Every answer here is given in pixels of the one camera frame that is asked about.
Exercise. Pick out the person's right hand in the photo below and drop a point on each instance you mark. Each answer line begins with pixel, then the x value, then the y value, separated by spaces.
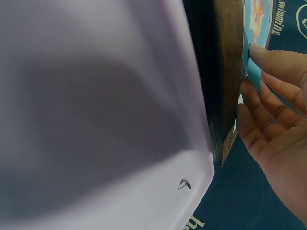
pixel 280 143

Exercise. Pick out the blue picture card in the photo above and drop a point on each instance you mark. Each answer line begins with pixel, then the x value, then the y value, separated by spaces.
pixel 251 31

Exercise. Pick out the person's body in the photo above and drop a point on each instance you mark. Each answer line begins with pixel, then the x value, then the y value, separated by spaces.
pixel 96 107

